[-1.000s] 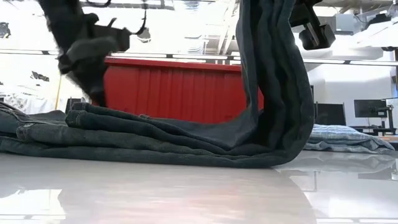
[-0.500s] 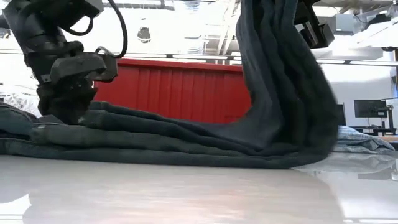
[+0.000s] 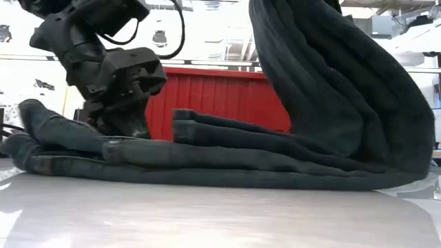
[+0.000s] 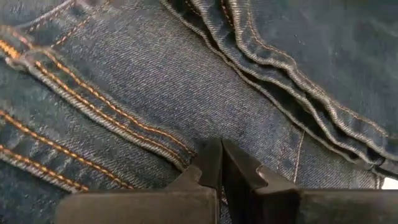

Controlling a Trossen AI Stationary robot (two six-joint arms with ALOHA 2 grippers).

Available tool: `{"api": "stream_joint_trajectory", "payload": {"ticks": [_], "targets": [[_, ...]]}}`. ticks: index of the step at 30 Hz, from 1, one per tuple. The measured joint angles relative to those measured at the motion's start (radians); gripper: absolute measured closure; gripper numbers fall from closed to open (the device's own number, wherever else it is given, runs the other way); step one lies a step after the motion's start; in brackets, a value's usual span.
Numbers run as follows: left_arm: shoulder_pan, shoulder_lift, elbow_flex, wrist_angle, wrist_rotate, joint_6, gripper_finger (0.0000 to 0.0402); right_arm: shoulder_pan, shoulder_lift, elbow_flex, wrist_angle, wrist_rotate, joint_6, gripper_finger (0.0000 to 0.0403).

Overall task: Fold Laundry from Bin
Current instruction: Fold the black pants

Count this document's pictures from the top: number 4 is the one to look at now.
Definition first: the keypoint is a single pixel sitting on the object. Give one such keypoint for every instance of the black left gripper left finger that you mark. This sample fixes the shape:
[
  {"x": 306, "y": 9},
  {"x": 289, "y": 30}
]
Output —
[{"x": 155, "y": 207}]

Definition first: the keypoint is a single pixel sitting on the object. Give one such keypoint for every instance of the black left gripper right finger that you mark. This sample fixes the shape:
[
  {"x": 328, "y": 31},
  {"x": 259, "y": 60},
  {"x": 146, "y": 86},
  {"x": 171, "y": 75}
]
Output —
[{"x": 280, "y": 207}]

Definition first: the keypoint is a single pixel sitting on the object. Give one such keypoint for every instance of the dark teal garment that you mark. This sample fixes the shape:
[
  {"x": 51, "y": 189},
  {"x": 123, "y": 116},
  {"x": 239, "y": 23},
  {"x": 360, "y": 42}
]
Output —
[{"x": 186, "y": 77}]

